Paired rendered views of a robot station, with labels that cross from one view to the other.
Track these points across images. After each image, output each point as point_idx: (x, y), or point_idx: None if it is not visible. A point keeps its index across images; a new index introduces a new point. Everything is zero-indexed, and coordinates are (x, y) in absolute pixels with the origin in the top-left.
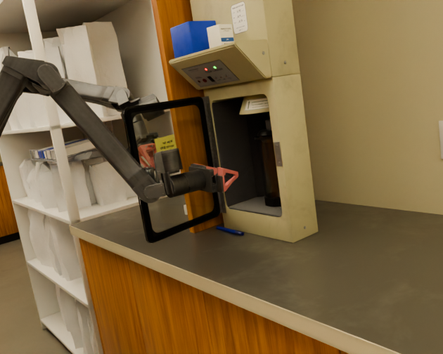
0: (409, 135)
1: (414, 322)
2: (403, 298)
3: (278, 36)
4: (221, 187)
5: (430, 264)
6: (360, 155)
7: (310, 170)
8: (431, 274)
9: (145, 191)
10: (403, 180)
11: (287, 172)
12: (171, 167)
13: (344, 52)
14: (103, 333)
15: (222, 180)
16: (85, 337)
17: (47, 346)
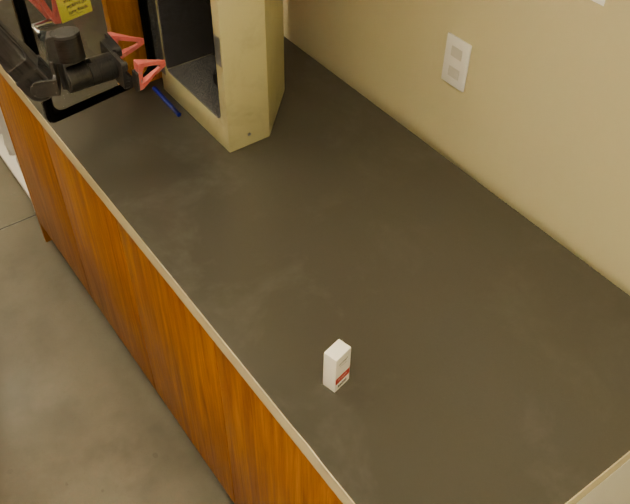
0: (417, 29)
1: (273, 322)
2: (285, 286)
3: None
4: (137, 86)
5: (346, 238)
6: (364, 22)
7: (265, 67)
8: (334, 256)
9: (32, 88)
10: (402, 80)
11: (227, 74)
12: (67, 59)
13: None
14: (19, 154)
15: (138, 78)
16: (3, 130)
17: None
